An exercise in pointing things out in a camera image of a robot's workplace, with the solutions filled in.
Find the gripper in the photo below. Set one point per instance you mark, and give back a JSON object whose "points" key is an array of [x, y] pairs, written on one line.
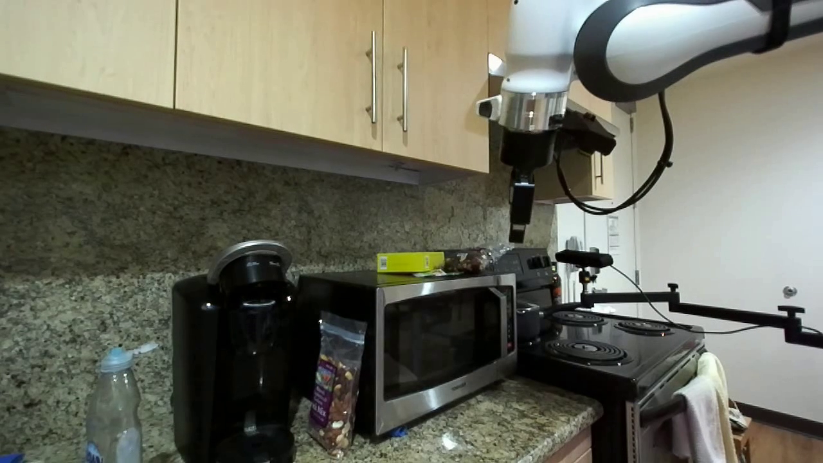
{"points": [[527, 149]]}

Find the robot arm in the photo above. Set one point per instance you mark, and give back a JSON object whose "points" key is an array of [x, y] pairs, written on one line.
{"points": [[669, 38]]}

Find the coffee maker lid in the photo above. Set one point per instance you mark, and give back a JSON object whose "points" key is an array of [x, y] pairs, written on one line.
{"points": [[247, 252]]}

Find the black coffee maker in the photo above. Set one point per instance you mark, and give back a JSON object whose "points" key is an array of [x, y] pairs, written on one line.
{"points": [[225, 360]]}

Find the wooden cabinet door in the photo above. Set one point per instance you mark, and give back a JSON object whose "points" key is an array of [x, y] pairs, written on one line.
{"points": [[443, 83], [83, 45], [276, 64]]}

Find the paper note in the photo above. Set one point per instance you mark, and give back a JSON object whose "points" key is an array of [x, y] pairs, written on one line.
{"points": [[613, 235]]}

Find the clear bag of snacks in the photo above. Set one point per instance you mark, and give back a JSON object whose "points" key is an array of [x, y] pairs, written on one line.
{"points": [[469, 260]]}

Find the dark glass bottle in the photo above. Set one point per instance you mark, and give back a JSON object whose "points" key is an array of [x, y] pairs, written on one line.
{"points": [[556, 289]]}

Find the yellow flat box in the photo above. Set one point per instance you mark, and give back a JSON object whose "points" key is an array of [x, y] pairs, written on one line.
{"points": [[410, 262]]}

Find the dark pot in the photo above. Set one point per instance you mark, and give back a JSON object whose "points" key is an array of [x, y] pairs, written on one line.
{"points": [[528, 321]]}

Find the stove burner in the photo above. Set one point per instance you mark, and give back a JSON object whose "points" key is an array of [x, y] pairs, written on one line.
{"points": [[577, 317], [643, 327], [588, 352]]}

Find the microwave door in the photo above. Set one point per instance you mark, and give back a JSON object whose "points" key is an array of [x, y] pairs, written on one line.
{"points": [[443, 347]]}

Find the stainless steel microwave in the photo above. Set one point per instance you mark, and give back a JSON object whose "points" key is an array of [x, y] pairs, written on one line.
{"points": [[398, 347]]}

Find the black electric stove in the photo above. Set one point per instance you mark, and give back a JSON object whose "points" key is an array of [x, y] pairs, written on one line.
{"points": [[611, 373]]}

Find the silver door knob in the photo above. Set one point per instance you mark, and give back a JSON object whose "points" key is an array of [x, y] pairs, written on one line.
{"points": [[789, 291]]}

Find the pale yellow towel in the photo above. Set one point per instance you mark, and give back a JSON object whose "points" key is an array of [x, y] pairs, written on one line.
{"points": [[723, 386]]}

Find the clear bag of mixed nuts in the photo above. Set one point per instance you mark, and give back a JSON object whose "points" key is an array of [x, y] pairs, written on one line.
{"points": [[334, 392]]}

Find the white towel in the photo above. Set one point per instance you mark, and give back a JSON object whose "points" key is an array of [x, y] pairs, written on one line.
{"points": [[701, 418]]}

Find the clear plastic water bottle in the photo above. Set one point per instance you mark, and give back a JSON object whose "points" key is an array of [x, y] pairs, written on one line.
{"points": [[114, 411]]}

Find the small wooden wall cabinet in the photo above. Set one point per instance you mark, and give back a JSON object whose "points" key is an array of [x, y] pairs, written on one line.
{"points": [[578, 180]]}

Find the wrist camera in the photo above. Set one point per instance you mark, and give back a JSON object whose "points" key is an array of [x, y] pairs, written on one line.
{"points": [[588, 132]]}

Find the camera on mount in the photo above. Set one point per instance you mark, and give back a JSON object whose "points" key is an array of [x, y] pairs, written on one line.
{"points": [[643, 299]]}

